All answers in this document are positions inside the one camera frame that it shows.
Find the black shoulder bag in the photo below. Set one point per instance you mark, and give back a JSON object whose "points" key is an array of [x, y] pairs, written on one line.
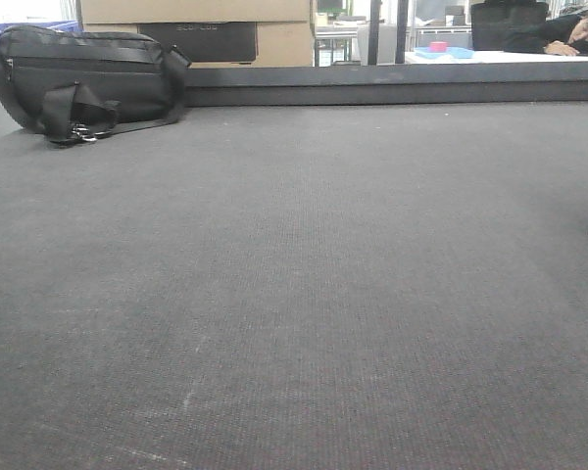
{"points": [[76, 87]]}

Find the pink block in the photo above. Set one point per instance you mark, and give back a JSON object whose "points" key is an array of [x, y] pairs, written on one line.
{"points": [[438, 46]]}

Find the lower cardboard box black label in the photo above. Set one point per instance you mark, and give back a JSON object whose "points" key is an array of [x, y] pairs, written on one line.
{"points": [[231, 44]]}

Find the light blue tray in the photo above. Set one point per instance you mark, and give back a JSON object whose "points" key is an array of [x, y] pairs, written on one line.
{"points": [[450, 52]]}

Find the white table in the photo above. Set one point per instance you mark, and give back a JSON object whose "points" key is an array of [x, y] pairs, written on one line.
{"points": [[490, 57]]}

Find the black mesh office chair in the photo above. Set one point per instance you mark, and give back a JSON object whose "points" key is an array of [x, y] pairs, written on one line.
{"points": [[492, 21]]}

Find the person in black sleeping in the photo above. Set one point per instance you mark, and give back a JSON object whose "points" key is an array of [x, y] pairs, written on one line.
{"points": [[563, 36]]}

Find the black vertical post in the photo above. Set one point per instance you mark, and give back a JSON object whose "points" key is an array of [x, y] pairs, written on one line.
{"points": [[373, 32], [402, 30]]}

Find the dark conveyor side rail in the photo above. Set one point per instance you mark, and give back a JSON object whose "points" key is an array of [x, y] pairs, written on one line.
{"points": [[403, 84]]}

